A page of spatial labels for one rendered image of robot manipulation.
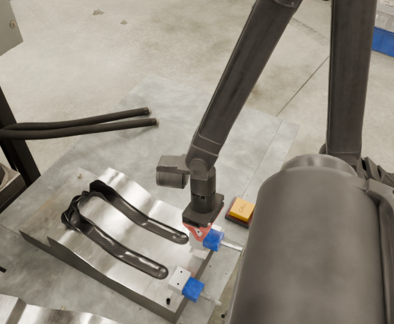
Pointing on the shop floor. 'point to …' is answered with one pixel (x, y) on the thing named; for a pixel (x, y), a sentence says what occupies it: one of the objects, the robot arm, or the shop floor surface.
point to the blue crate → (387, 42)
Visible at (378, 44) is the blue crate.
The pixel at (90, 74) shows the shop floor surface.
